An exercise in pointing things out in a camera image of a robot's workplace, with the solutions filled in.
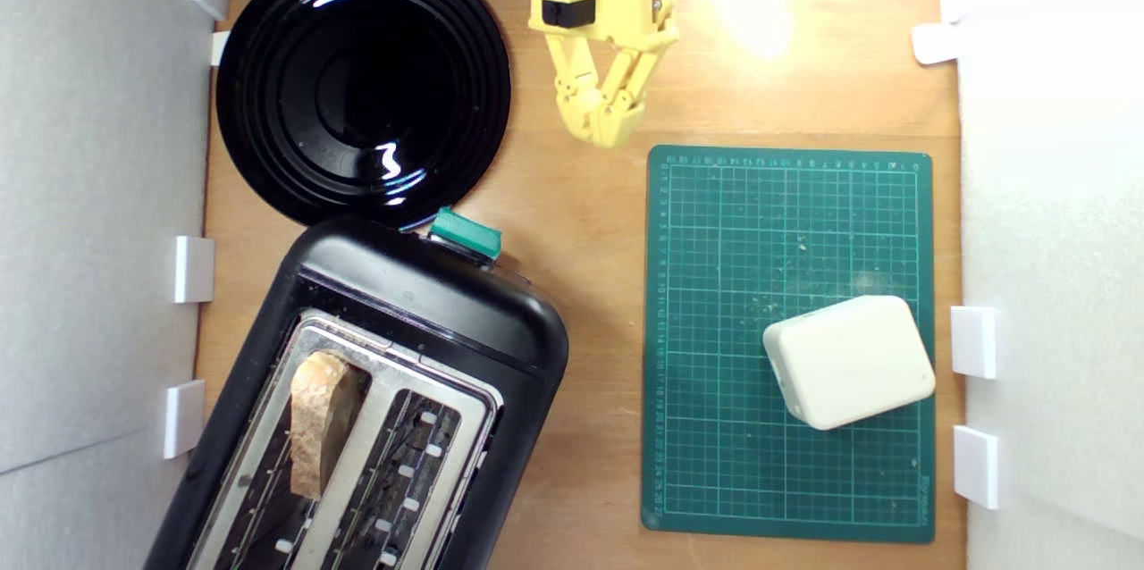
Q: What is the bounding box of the brown bread slice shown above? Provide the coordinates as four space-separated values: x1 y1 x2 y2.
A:
288 350 369 501

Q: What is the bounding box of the green toaster lever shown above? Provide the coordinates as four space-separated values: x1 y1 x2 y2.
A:
429 205 503 262

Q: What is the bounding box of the black two-slot toaster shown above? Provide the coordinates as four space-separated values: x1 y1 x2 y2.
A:
143 214 571 570

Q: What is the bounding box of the black round plate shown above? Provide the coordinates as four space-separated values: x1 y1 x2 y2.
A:
215 0 513 230

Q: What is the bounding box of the green cutting mat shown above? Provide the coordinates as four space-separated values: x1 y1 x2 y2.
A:
641 144 937 544

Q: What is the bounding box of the white rounded block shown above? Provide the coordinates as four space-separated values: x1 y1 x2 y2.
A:
761 294 938 432

